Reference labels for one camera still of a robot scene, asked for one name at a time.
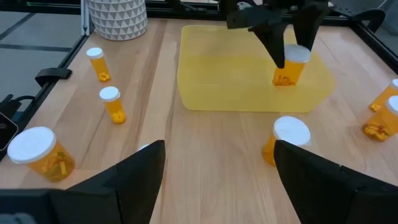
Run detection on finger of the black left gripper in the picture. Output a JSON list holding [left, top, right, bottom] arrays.
[[293, 5, 331, 52], [248, 20, 289, 70]]

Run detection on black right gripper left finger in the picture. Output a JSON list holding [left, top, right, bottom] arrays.
[[0, 139, 166, 224]]

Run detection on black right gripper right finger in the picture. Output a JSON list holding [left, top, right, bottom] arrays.
[[273, 139, 398, 224]]

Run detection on medium amber pill bottle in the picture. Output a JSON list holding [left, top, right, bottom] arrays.
[[362, 95, 398, 142], [272, 44, 312, 88], [261, 116, 312, 167]]

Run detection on thin amber pill bottle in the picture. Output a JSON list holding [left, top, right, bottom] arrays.
[[98, 86, 127, 125], [85, 47, 111, 83], [369, 78, 398, 113]]

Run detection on wide amber bottle coloured capsules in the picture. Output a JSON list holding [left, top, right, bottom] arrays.
[[6, 126, 76, 183]]

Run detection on yellow translucent plastic bin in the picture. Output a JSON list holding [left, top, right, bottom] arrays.
[[176, 24, 336, 113]]

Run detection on green lettuce on plate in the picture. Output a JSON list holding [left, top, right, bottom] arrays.
[[86, 0, 149, 42]]

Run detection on silver aluminium profile bar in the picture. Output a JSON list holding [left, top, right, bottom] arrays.
[[80, 0, 91, 35]]

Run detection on black frame clip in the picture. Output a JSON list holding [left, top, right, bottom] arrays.
[[34, 67, 73, 88], [353, 8, 387, 34]]

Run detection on black camera device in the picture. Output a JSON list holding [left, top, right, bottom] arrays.
[[0, 93, 37, 153]]

